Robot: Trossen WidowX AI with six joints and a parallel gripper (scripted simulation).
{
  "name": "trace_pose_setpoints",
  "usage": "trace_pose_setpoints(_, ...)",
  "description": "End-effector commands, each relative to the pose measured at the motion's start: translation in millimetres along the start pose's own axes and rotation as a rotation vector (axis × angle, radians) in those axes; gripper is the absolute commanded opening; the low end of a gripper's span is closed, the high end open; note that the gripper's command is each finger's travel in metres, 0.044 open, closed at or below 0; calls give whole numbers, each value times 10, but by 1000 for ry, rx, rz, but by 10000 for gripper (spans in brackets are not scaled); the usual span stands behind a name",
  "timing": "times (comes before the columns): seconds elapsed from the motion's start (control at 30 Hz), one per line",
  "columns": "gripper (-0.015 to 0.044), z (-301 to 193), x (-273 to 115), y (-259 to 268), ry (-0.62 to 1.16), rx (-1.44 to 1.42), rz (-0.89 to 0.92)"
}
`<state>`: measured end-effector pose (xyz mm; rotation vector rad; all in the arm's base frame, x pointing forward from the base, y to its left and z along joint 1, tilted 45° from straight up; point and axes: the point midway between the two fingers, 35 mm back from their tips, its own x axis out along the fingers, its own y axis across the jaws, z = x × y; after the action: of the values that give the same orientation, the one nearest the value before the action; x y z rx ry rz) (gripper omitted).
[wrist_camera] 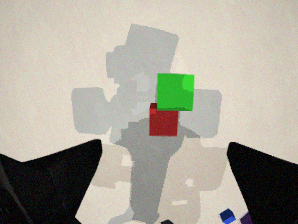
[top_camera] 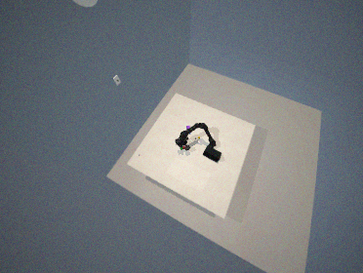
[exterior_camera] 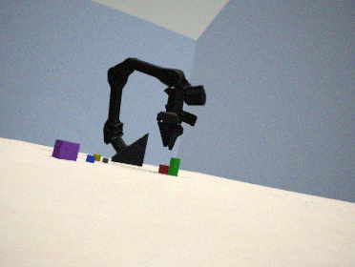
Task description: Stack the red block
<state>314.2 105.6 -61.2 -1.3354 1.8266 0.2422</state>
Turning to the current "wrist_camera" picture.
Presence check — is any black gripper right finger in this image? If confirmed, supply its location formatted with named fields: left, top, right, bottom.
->
left=226, top=141, right=298, bottom=224

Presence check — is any green block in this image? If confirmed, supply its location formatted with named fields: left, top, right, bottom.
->
left=157, top=73, right=194, bottom=112

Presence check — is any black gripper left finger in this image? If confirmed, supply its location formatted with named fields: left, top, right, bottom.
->
left=0, top=139, right=102, bottom=224

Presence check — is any purple block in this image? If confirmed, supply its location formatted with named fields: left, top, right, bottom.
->
left=239, top=212, right=253, bottom=224

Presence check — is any small blue cube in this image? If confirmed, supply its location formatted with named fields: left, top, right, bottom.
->
left=220, top=209, right=235, bottom=224

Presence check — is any red block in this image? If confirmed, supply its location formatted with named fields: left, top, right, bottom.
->
left=149, top=103, right=178, bottom=136

